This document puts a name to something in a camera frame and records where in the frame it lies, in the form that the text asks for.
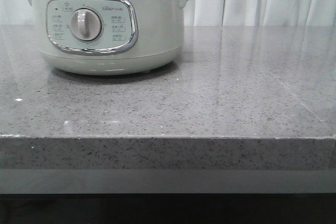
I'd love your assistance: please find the pale green electric cooking pot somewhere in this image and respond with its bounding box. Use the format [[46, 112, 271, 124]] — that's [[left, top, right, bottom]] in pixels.
[[27, 0, 189, 76]]

